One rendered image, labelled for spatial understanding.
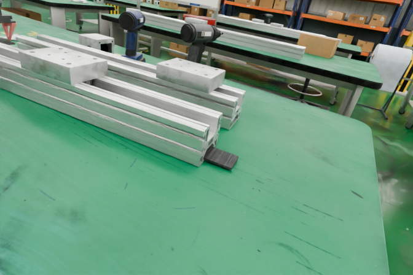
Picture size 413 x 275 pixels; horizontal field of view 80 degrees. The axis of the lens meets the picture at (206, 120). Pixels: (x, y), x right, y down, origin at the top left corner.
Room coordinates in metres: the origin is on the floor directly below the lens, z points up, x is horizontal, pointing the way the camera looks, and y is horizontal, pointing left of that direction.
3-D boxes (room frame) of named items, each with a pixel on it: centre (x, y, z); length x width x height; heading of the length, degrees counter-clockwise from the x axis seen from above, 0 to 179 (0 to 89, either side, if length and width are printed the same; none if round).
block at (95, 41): (1.00, 0.50, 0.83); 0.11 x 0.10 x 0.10; 158
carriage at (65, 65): (0.58, 0.36, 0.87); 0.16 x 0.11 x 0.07; 71
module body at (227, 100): (0.75, 0.30, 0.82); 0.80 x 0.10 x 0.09; 71
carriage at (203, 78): (0.67, 0.06, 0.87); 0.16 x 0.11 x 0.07; 71
